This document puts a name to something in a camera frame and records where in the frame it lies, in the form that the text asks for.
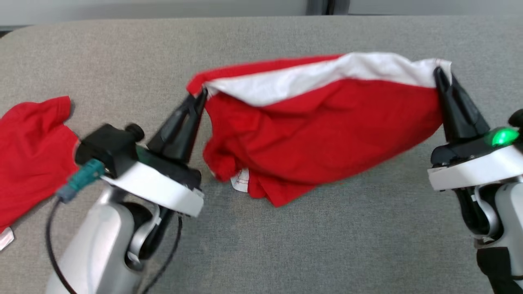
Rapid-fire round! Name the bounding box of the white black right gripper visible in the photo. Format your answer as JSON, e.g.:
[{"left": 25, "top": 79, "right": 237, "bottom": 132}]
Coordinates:
[{"left": 427, "top": 66, "right": 523, "bottom": 192}]

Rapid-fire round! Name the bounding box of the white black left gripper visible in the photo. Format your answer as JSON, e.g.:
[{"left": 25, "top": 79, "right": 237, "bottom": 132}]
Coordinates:
[{"left": 100, "top": 88, "right": 208, "bottom": 218}]

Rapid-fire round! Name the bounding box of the red basketball jersey white trim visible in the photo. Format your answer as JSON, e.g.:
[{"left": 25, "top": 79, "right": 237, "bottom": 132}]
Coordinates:
[{"left": 187, "top": 52, "right": 453, "bottom": 207}]

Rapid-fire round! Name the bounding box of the plain red garment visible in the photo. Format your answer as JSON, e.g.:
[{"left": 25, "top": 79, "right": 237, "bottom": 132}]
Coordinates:
[{"left": 0, "top": 96, "right": 80, "bottom": 251}]

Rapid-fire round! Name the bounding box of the teal cable connector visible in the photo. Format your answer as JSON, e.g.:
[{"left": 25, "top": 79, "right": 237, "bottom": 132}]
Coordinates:
[{"left": 56, "top": 158, "right": 106, "bottom": 203}]

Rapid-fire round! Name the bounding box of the grey metal partition post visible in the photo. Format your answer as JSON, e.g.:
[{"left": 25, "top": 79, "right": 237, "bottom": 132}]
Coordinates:
[{"left": 306, "top": 0, "right": 350, "bottom": 16}]

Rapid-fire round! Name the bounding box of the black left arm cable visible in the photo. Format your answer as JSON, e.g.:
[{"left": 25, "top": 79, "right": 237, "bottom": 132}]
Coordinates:
[{"left": 46, "top": 196, "right": 182, "bottom": 294}]

